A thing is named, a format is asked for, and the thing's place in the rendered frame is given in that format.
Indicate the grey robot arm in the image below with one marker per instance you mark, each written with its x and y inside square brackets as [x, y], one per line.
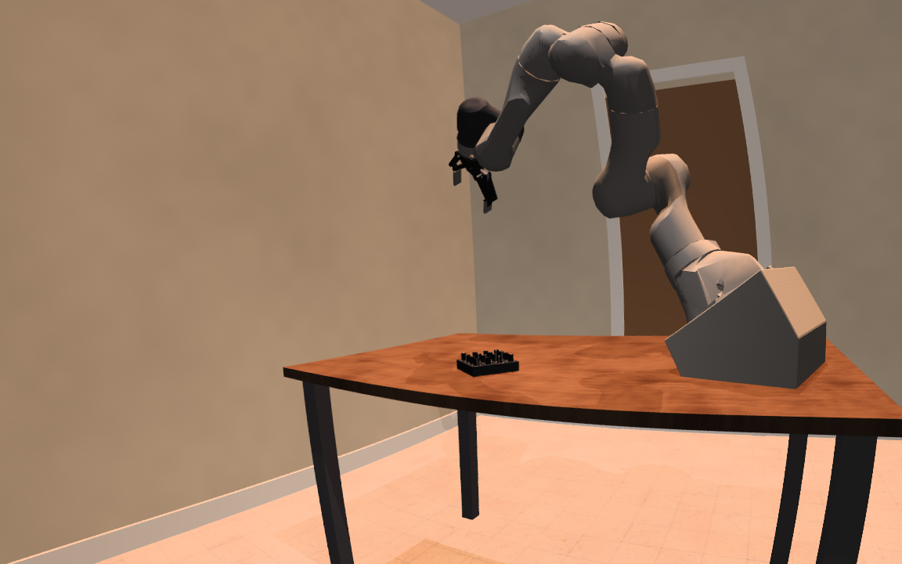
[631, 181]

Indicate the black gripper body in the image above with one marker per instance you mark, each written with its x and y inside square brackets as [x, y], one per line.
[471, 163]

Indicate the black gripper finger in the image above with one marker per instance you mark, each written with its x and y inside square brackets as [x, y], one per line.
[456, 168]
[486, 185]

